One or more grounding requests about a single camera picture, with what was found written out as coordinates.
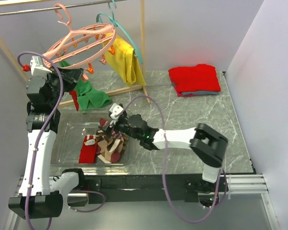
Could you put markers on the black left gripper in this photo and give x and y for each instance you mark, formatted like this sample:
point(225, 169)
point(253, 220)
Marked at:
point(71, 76)

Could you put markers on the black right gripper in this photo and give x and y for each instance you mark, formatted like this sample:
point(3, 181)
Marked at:
point(115, 124)

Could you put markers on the red patterned sock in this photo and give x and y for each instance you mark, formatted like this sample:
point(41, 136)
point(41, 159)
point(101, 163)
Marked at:
point(88, 150)
point(73, 94)

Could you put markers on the brown striped sock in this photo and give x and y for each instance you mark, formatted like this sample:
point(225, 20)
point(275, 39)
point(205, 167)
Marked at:
point(106, 132)
point(124, 145)

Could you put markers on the pink round clip hanger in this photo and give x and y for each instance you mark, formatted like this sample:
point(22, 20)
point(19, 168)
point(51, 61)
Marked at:
point(78, 41)

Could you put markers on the beige purple striped sock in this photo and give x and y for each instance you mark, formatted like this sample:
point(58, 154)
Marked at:
point(110, 150)

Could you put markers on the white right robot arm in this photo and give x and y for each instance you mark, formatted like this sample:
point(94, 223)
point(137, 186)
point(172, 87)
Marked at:
point(208, 144)

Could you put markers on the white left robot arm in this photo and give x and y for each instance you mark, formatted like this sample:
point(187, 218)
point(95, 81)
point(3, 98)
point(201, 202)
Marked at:
point(37, 198)

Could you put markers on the teal clothes hanger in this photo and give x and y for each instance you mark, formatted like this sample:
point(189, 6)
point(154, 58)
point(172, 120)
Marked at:
point(115, 23)

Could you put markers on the green cloth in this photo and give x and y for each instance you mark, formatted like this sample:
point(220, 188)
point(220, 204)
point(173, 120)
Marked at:
point(88, 97)

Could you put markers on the clear plastic bin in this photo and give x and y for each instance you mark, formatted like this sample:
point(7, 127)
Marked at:
point(78, 145)

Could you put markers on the yellow cloth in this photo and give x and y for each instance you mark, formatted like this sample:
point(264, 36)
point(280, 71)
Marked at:
point(120, 56)

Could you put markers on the black base beam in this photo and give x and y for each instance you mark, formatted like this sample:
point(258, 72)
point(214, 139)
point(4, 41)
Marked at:
point(136, 188)

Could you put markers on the grey folded shirt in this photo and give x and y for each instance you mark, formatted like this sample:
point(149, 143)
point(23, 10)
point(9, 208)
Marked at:
point(196, 93)

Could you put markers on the red folded shirt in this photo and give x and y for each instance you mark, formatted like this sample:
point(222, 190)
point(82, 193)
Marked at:
point(201, 77)

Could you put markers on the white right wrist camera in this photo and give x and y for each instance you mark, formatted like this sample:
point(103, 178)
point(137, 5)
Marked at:
point(115, 111)

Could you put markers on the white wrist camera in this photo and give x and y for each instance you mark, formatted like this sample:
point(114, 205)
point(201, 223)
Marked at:
point(115, 111)
point(36, 67)

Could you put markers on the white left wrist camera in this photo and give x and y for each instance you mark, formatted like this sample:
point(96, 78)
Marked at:
point(36, 67)

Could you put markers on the wooden clothes rack frame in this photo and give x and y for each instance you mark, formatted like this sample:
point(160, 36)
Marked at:
point(12, 60)

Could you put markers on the aluminium rail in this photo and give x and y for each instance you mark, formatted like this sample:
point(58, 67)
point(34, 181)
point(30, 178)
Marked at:
point(247, 184)

